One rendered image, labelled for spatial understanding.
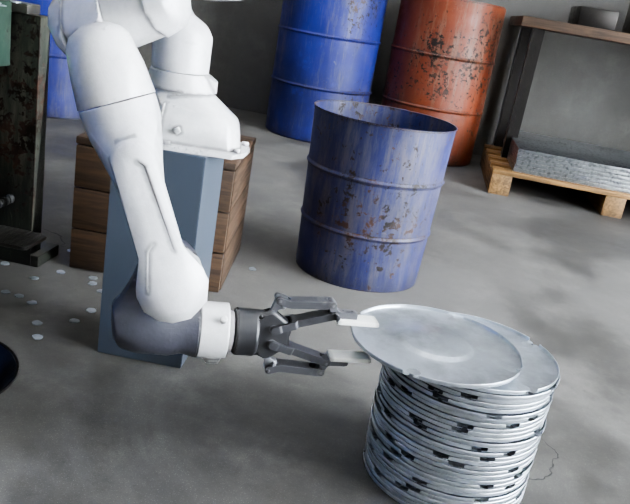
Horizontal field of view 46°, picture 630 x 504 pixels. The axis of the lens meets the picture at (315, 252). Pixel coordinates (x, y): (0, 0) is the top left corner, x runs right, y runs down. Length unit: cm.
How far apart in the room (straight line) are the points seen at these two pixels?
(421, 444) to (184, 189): 64
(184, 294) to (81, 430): 44
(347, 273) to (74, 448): 104
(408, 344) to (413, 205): 89
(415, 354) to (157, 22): 64
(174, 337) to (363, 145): 102
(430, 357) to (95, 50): 68
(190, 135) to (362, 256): 80
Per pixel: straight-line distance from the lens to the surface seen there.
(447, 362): 121
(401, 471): 128
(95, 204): 196
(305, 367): 122
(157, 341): 113
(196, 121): 144
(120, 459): 131
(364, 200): 203
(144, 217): 102
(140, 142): 103
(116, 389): 149
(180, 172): 143
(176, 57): 144
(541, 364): 133
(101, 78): 106
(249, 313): 116
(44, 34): 191
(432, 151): 205
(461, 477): 125
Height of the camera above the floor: 76
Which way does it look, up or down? 19 degrees down
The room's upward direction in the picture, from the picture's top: 10 degrees clockwise
